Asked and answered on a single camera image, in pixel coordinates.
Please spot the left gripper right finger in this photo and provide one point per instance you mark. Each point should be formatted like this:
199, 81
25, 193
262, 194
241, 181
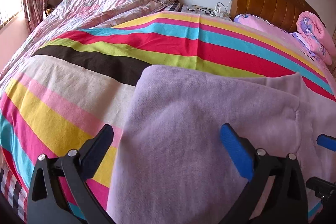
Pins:
275, 190

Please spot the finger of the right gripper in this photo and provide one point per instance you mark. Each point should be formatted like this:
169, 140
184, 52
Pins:
327, 142

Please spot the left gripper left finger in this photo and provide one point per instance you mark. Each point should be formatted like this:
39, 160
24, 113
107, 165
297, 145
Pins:
47, 202

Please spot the lilac fleece pants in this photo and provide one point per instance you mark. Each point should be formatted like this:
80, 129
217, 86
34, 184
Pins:
171, 166

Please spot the plaid checkered bed sheet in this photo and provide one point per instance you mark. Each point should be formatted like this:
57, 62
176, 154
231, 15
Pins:
14, 194

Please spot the rainbow striped blanket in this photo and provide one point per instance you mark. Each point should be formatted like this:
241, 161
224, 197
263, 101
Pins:
83, 79

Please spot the rolled pink floral duvet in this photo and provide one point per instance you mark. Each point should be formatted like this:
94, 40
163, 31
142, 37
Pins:
316, 36

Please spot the pink floral bed sheet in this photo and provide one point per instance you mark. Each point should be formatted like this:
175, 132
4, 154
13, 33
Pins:
293, 38

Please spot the pink floral quilt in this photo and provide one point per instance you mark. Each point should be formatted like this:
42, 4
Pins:
77, 14

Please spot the nightstand with floral cover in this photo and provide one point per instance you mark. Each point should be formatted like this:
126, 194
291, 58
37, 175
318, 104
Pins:
201, 10

